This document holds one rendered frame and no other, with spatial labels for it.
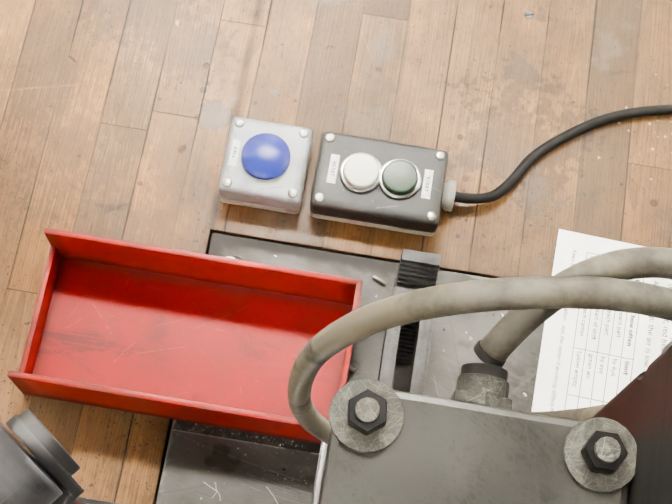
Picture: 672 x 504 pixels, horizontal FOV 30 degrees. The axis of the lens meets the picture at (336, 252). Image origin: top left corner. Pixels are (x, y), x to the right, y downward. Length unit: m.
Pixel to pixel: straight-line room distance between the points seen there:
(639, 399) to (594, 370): 0.64
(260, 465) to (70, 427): 0.15
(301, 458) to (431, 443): 0.62
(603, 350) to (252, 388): 0.28
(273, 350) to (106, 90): 0.27
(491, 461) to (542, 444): 0.02
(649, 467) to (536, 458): 0.03
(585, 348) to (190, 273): 0.32
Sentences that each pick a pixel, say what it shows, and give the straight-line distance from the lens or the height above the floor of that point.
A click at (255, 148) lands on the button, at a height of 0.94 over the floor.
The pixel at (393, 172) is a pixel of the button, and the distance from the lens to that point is 1.02.
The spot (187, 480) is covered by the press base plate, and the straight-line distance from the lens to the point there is 0.99.
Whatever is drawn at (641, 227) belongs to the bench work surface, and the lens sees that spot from 1.08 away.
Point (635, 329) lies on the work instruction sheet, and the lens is 1.05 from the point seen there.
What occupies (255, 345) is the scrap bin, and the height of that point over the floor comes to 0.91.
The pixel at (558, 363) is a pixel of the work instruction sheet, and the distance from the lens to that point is 1.03.
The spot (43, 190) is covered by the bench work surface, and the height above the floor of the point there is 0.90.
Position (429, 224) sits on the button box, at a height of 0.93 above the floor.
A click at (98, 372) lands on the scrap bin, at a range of 1.01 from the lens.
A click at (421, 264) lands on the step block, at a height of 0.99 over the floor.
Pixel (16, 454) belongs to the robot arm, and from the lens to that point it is 0.63.
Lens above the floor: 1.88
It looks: 70 degrees down
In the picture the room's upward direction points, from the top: 6 degrees clockwise
